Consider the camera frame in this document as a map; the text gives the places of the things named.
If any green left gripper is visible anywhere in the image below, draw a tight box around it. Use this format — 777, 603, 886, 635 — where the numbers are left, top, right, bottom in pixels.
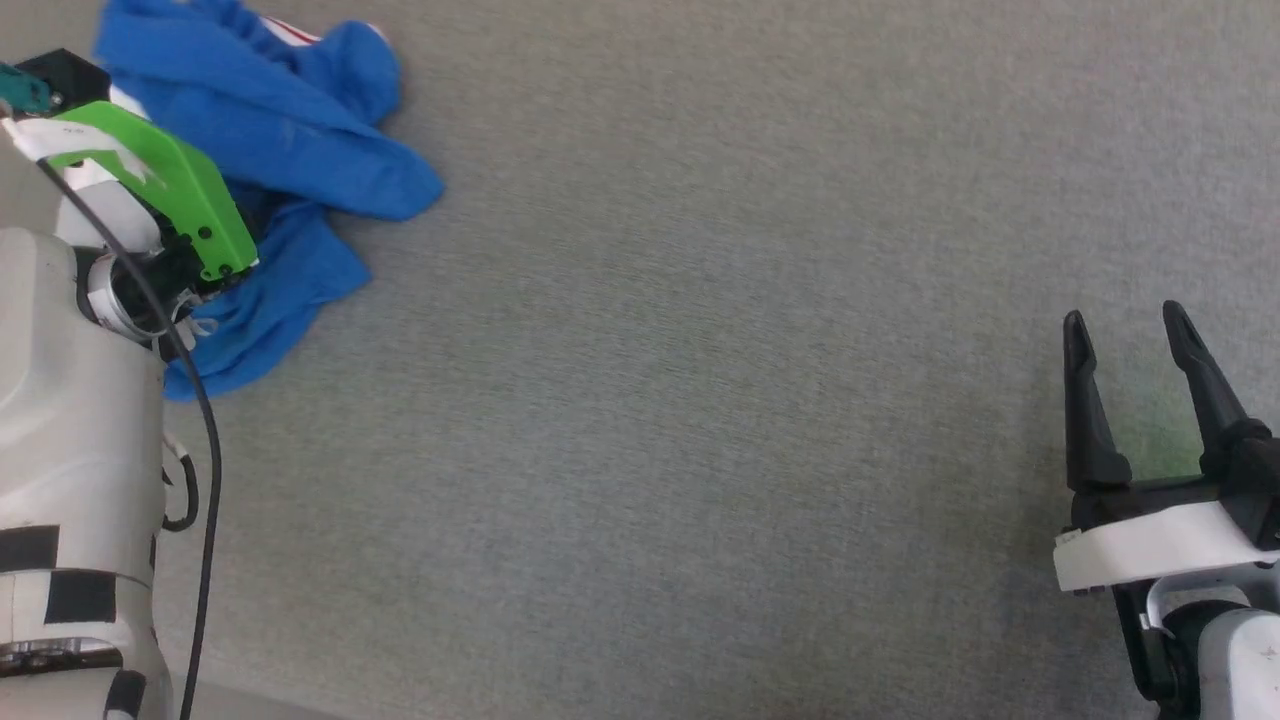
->
45, 100, 261, 288

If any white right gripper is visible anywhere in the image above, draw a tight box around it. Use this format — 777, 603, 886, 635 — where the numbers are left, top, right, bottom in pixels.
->
1053, 300, 1280, 595

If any blue garment with striped trim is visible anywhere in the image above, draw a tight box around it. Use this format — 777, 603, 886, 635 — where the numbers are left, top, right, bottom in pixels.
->
93, 0, 446, 403

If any teal cable connector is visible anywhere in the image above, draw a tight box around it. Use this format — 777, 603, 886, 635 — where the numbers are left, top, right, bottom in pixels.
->
0, 62, 53, 114

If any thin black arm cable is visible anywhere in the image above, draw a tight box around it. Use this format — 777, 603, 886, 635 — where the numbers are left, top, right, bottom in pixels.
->
38, 158, 223, 720

